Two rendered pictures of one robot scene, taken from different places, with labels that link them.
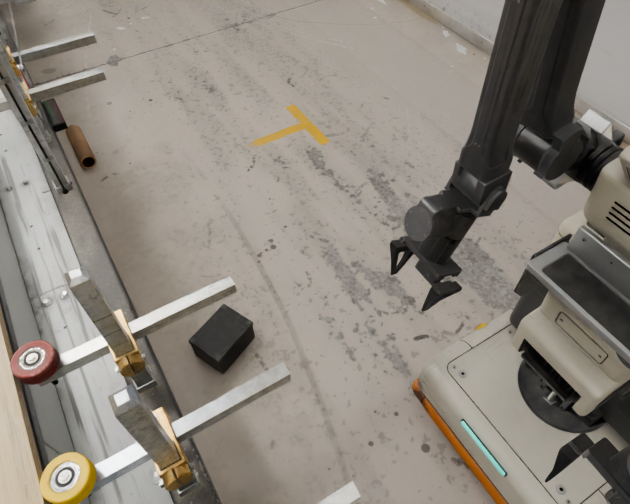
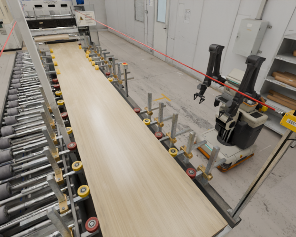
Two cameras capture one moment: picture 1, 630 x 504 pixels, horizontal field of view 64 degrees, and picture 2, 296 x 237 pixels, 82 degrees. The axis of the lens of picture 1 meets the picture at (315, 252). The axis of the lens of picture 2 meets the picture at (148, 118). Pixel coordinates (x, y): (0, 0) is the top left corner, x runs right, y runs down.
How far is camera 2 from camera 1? 1.33 m
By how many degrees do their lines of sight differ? 14
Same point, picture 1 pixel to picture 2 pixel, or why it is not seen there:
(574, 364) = (224, 118)
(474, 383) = (207, 138)
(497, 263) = (212, 124)
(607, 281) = (227, 99)
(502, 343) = (213, 132)
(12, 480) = (138, 121)
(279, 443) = not seen: hidden behind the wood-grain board
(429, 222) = (200, 86)
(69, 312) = not seen: hidden behind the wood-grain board
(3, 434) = (135, 116)
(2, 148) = not seen: hidden behind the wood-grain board
